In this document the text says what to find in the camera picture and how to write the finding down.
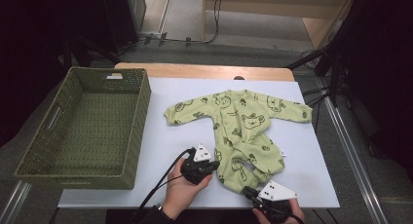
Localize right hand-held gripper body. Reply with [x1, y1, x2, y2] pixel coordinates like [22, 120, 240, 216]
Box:
[256, 180, 300, 223]

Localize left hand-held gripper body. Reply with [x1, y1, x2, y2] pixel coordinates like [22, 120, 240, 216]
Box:
[180, 143, 215, 185]

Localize green printed baby onesie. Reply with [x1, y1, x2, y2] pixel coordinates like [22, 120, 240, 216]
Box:
[164, 89, 314, 195]

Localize green woven basket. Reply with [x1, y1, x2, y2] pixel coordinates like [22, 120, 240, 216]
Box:
[13, 66, 152, 191]

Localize person's left hand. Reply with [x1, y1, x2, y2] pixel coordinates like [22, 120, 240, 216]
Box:
[161, 157, 213, 220]

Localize person's right hand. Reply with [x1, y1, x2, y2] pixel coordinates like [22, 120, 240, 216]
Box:
[252, 198, 306, 224]

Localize white table sheet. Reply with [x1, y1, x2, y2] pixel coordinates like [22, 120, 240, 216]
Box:
[57, 77, 341, 209]

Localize wooden table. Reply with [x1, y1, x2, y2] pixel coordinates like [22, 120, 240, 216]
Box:
[114, 61, 296, 83]

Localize black metal stand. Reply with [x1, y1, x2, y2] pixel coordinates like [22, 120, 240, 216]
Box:
[285, 38, 345, 108]

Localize black curtain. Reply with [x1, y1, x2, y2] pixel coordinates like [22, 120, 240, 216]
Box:
[337, 0, 413, 173]
[0, 0, 108, 147]

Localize black tripod legs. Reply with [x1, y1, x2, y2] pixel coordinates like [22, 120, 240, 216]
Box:
[62, 33, 121, 69]

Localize light wooden cabinet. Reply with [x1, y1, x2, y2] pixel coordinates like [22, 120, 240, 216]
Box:
[202, 0, 358, 52]

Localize black cabinet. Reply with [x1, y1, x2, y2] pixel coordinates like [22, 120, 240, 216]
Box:
[100, 0, 147, 53]

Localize right hand-held gripper black cable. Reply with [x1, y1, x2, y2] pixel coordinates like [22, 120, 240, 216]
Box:
[276, 206, 305, 224]

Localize hand-held gripper black cable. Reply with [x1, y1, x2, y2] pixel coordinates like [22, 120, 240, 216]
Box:
[276, 206, 305, 224]
[137, 147, 198, 215]

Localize left hand-held gripper black cable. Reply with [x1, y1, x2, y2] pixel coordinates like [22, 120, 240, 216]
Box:
[137, 147, 198, 215]

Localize aluminium rail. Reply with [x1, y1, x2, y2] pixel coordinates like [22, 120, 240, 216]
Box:
[0, 180, 32, 224]
[324, 96, 391, 224]

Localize black floor cables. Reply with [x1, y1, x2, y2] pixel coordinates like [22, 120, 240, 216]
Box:
[301, 86, 330, 134]

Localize black hanging cable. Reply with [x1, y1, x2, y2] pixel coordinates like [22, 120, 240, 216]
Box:
[139, 0, 224, 46]

